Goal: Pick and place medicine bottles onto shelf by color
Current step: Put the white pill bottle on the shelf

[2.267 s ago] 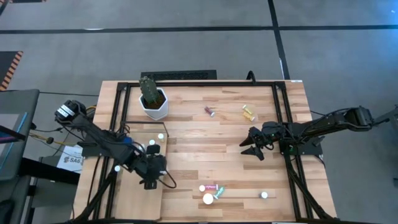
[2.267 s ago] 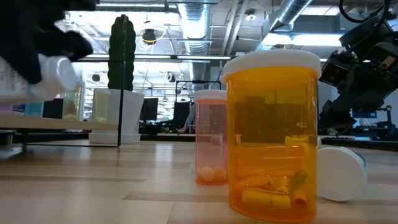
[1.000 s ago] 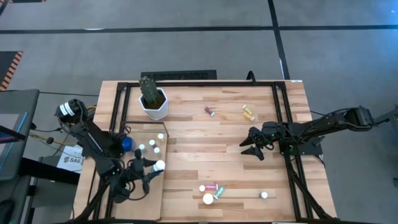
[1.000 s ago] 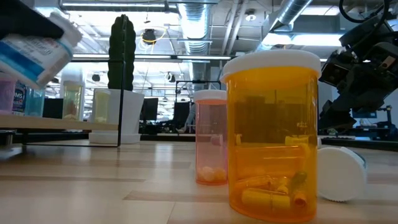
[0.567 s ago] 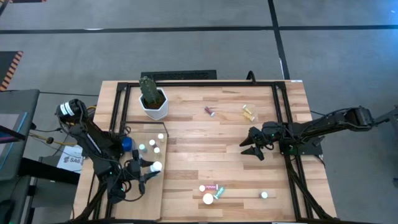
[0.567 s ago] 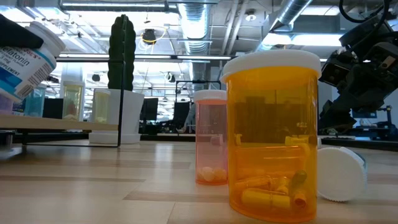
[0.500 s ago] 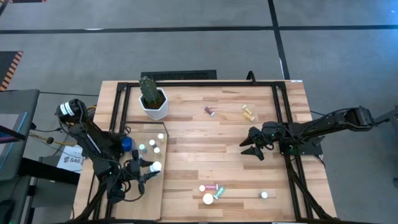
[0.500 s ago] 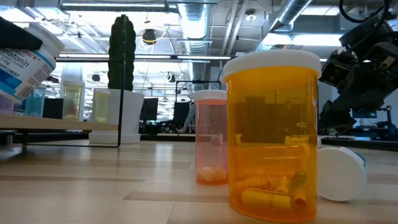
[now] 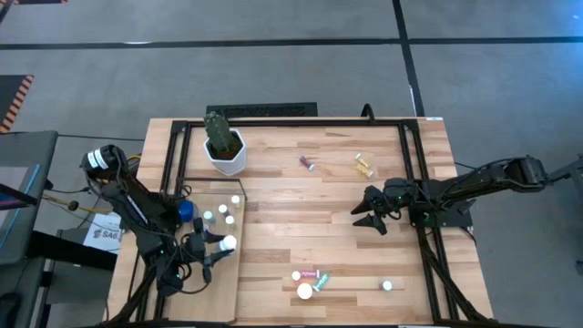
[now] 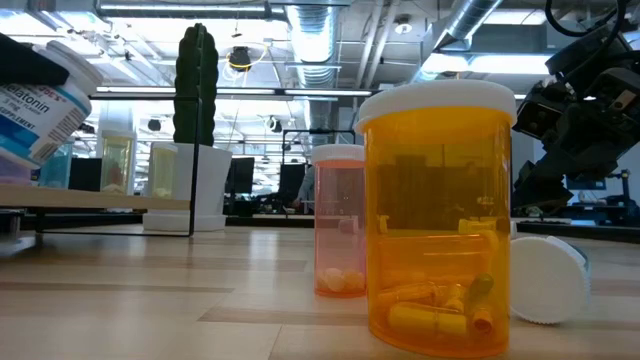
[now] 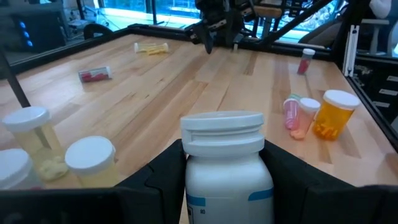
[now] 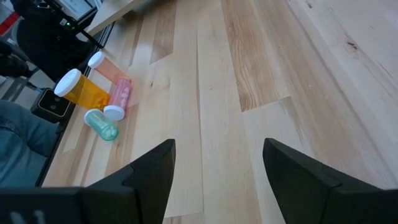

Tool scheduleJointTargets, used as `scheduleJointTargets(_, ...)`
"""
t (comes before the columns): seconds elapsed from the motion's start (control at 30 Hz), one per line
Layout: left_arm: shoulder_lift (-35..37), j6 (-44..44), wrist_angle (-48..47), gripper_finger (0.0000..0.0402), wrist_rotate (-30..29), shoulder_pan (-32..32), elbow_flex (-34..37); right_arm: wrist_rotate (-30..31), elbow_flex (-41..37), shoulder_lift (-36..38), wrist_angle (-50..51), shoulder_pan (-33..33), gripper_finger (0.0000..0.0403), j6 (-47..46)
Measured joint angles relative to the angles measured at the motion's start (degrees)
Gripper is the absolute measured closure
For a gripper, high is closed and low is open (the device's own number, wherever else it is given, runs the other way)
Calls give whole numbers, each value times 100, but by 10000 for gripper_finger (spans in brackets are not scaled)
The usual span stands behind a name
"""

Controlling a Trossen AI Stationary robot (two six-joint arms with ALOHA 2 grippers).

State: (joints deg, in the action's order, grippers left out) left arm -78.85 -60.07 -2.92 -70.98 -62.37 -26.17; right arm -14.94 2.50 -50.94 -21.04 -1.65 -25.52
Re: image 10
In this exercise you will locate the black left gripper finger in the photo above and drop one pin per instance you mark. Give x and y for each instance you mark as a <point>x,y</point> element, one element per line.
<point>25,62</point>

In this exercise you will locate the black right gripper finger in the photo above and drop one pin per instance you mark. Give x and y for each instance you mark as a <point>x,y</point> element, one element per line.
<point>540,187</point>

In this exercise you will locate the white melatonin bottle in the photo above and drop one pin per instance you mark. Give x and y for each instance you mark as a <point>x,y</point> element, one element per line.
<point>40,117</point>

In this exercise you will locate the blue translucent pill bottle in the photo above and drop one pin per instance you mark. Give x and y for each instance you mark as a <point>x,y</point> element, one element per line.
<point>57,174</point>

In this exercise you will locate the yellow bottle with reddish pills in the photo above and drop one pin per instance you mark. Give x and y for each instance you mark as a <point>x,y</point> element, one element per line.
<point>117,165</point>

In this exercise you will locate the yellow translucent pill bottle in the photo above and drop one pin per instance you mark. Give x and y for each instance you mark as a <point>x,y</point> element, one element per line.
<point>163,172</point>

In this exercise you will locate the wooden shelf board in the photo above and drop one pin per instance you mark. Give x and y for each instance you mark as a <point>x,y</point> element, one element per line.
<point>75,197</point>

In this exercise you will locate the green pill bottle white cap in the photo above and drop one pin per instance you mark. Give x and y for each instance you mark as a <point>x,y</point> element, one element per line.
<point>547,280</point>

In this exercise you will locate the large orange pill bottle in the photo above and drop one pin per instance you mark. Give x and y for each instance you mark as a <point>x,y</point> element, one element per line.
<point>440,200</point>

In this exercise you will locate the ceiling light panel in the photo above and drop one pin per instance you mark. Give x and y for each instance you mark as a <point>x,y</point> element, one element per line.
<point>475,64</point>

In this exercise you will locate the black round ceiling device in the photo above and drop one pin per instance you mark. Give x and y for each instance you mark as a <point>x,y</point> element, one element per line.
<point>274,124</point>
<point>154,125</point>

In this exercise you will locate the green cactus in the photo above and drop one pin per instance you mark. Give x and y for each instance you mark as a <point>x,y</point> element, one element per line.
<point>205,85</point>

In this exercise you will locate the white ceiling sensor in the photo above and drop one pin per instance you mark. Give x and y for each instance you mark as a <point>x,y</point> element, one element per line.
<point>402,27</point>

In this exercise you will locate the person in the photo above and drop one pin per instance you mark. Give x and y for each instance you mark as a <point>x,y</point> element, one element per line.
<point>306,187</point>

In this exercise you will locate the ceiling light strip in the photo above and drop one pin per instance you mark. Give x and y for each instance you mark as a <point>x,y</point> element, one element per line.
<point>325,92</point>

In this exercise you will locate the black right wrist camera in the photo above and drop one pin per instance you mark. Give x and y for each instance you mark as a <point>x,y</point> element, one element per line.
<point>535,112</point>

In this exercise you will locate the silver slanted air duct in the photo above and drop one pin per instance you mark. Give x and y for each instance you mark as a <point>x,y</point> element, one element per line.
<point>465,20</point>

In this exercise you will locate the black metal shelf frame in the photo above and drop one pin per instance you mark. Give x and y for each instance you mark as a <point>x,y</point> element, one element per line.
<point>195,210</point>

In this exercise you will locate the black rectangular stand frame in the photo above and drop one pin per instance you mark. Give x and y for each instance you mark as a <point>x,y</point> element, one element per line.
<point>320,131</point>

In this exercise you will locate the silver ribbed air duct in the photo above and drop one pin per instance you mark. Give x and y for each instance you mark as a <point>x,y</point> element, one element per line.
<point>312,45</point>

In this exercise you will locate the black aluminium table frame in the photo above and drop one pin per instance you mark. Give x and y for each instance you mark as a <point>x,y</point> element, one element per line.
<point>270,221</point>

